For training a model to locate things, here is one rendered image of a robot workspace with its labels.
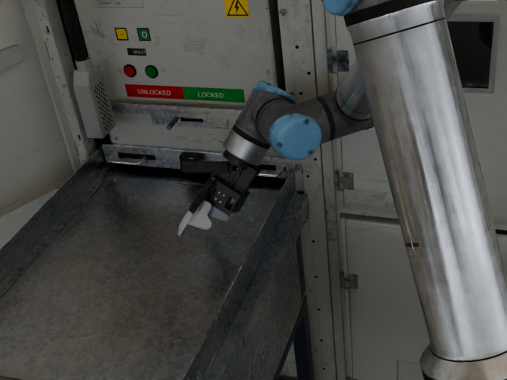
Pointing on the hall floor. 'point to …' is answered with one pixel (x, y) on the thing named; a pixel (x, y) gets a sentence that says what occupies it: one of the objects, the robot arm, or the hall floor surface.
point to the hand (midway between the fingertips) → (188, 229)
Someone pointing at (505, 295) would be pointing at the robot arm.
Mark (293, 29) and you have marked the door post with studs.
